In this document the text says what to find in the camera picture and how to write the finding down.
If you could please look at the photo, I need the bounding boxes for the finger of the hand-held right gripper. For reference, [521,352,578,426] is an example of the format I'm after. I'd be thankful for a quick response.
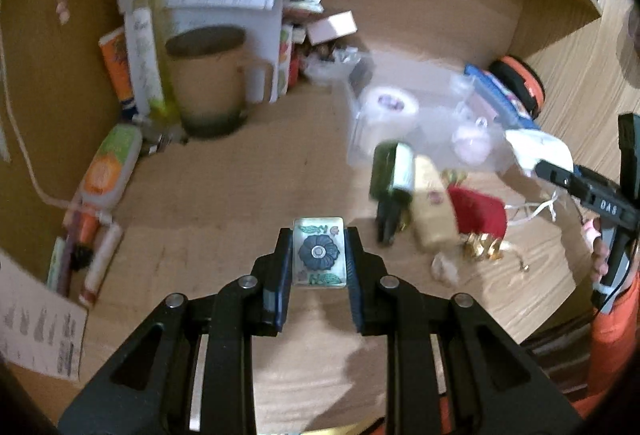
[534,159,640,232]

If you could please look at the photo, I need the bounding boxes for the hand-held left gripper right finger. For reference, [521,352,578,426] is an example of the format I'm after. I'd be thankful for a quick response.
[345,226,583,435]

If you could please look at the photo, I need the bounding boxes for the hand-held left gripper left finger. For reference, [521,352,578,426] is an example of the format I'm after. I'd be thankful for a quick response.
[59,227,296,435]

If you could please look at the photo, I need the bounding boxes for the white drawstring pouch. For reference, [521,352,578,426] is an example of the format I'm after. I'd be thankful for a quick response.
[502,129,576,225]

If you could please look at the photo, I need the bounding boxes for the flower print tile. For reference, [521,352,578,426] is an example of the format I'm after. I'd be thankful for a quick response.
[292,217,348,288]

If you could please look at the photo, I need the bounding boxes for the red pouch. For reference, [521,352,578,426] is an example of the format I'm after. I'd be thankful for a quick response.
[447,185,508,238]

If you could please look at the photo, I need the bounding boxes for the gold candy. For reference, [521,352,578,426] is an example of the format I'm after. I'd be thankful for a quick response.
[462,235,506,261]

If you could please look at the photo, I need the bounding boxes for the gold lotion bottle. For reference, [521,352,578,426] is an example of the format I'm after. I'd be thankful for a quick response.
[412,155,458,251]

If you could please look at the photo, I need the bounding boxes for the dark green bottle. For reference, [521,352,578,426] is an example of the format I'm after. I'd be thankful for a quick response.
[370,142,416,246]

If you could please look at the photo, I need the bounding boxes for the clear plastic box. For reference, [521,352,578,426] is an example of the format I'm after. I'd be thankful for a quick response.
[345,52,521,176]

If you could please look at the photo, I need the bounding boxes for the person's right forearm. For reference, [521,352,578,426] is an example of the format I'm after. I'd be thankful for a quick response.
[575,265,640,421]

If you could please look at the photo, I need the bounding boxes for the person's right hand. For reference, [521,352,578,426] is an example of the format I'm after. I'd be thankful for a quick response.
[582,217,613,286]

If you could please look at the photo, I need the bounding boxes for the blue pouch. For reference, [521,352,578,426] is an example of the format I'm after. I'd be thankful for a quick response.
[465,64,543,130]

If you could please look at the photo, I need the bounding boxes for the pink round case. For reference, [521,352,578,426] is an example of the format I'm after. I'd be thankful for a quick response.
[452,122,491,163]

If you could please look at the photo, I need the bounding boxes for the black orange round case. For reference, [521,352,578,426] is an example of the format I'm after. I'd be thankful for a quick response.
[487,56,545,120]

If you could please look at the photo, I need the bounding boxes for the wooden desk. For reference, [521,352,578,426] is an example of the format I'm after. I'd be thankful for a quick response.
[0,0,640,435]

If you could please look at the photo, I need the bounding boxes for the dark round object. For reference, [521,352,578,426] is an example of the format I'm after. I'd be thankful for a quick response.
[620,5,640,88]

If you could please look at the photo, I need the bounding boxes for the white jar purple label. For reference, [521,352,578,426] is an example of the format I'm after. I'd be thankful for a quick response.
[360,85,421,146]

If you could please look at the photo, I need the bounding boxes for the white lip balm tube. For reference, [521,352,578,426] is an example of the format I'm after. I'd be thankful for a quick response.
[80,221,123,306]

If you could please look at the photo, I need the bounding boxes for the brown mug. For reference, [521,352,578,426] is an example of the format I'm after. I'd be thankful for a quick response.
[165,26,275,138]

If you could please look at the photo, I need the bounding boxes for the fruit print box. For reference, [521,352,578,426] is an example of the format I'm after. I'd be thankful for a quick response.
[277,24,293,96]

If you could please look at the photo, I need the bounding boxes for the printed paper sheet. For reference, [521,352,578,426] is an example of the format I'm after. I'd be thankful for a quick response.
[0,249,88,383]

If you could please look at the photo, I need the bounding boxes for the white file holder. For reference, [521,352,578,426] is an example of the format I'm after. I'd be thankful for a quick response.
[116,0,288,106]

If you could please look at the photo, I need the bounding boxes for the small white box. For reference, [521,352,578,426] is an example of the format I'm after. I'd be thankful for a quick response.
[306,11,358,44]

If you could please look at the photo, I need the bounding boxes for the white green tube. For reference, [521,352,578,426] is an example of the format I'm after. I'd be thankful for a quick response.
[124,0,181,123]

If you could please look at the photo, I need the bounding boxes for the orange tube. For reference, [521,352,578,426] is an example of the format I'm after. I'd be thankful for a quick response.
[98,27,136,120]

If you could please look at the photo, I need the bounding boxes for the pile of sachets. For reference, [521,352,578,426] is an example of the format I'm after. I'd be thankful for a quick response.
[285,0,326,23]

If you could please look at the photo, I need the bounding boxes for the white cable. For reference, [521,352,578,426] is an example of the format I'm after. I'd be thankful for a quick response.
[0,30,81,210]

